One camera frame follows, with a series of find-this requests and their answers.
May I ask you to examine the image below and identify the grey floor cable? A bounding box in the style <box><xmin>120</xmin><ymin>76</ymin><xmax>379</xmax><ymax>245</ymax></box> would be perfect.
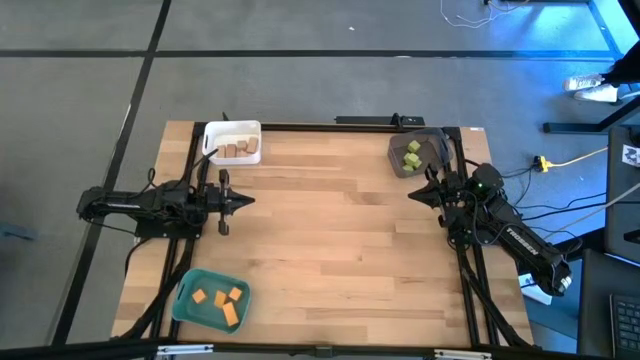
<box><xmin>542</xmin><ymin>182</ymin><xmax>640</xmax><ymax>241</ymax></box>

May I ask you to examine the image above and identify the grey translucent plastic bin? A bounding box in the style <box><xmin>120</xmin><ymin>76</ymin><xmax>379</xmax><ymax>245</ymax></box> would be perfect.
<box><xmin>388</xmin><ymin>127</ymin><xmax>455</xmax><ymax>180</ymax></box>

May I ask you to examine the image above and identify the black aluminium table frame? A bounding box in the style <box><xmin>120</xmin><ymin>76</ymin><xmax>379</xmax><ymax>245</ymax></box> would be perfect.
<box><xmin>112</xmin><ymin>119</ymin><xmax>535</xmax><ymax>351</ymax></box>

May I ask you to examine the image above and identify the white floor cable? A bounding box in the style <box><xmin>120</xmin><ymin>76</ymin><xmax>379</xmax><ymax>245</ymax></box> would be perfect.
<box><xmin>439</xmin><ymin>0</ymin><xmax>531</xmax><ymax>30</ymax></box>

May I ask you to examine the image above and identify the black metal stand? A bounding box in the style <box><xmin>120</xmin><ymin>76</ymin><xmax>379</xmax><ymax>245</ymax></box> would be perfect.
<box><xmin>542</xmin><ymin>0</ymin><xmax>640</xmax><ymax>135</ymax></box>

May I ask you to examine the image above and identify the teal plastic bin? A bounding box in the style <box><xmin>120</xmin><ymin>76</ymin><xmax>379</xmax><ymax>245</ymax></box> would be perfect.
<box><xmin>171</xmin><ymin>267</ymin><xmax>252</xmax><ymax>335</ymax></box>

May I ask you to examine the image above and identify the dark grey desk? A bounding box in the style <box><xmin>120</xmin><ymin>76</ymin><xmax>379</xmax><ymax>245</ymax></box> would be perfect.
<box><xmin>577</xmin><ymin>248</ymin><xmax>640</xmax><ymax>360</ymax></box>

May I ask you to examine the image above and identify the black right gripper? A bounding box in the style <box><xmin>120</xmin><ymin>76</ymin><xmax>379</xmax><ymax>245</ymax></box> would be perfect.
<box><xmin>408</xmin><ymin>167</ymin><xmax>474</xmax><ymax>230</ymax></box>

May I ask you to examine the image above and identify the person's leg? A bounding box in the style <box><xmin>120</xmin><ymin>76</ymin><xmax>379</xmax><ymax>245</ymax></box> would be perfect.
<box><xmin>602</xmin><ymin>44</ymin><xmax>640</xmax><ymax>87</ymax></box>

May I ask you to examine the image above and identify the dark grey box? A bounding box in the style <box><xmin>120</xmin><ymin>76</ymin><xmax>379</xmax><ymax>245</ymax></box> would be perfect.
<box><xmin>603</xmin><ymin>124</ymin><xmax>640</xmax><ymax>265</ymax></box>

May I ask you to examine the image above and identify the person's shoe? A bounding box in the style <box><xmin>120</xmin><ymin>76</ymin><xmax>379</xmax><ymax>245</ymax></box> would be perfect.
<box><xmin>573</xmin><ymin>83</ymin><xmax>620</xmax><ymax>104</ymax></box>
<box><xmin>563</xmin><ymin>73</ymin><xmax>605</xmax><ymax>92</ymax></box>

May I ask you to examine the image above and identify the white printed paper sheet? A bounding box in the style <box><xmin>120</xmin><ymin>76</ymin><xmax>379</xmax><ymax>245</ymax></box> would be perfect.
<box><xmin>517</xmin><ymin>272</ymin><xmax>554</xmax><ymax>306</ymax></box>

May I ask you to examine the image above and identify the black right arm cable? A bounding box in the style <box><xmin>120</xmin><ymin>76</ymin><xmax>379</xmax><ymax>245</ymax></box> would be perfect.
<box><xmin>462</xmin><ymin>189</ymin><xmax>506</xmax><ymax>247</ymax></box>

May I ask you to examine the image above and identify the black floor cable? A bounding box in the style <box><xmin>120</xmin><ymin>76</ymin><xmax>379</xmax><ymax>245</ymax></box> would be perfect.
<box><xmin>514</xmin><ymin>199</ymin><xmax>609</xmax><ymax>225</ymax></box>

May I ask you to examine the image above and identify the yellow extension cord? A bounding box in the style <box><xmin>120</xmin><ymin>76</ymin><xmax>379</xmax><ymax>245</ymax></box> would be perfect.
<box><xmin>532</xmin><ymin>146</ymin><xmax>609</xmax><ymax>172</ymax></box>

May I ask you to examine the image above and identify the orange rectangular block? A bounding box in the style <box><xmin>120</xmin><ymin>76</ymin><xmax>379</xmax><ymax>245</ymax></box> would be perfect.
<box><xmin>222</xmin><ymin>301</ymin><xmax>240</xmax><ymax>328</ymax></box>

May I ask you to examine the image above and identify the white plastic bin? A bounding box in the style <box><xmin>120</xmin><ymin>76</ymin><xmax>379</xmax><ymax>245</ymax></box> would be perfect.
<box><xmin>201</xmin><ymin>119</ymin><xmax>263</xmax><ymax>166</ymax></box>

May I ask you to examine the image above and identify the white marker label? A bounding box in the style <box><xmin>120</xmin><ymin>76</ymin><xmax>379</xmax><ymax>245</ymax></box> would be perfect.
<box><xmin>621</xmin><ymin>143</ymin><xmax>640</xmax><ymax>168</ymax></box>

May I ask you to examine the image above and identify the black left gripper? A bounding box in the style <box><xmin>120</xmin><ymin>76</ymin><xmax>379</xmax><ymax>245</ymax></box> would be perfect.
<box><xmin>202</xmin><ymin>168</ymin><xmax>257</xmax><ymax>237</ymax></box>

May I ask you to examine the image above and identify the silver metal bracket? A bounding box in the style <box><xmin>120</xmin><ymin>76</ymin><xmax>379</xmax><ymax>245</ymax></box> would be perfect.
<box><xmin>432</xmin><ymin>348</ymin><xmax>494</xmax><ymax>360</ymax></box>
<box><xmin>156</xmin><ymin>344</ymin><xmax>207</xmax><ymax>357</ymax></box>

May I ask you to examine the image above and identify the black keyboard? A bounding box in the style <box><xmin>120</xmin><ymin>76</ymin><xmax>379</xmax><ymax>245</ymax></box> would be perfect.
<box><xmin>608</xmin><ymin>293</ymin><xmax>640</xmax><ymax>357</ymax></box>

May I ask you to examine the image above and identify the black crossbar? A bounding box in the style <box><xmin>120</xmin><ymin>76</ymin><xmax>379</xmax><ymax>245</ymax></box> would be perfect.
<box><xmin>0</xmin><ymin>337</ymin><xmax>601</xmax><ymax>360</ymax></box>

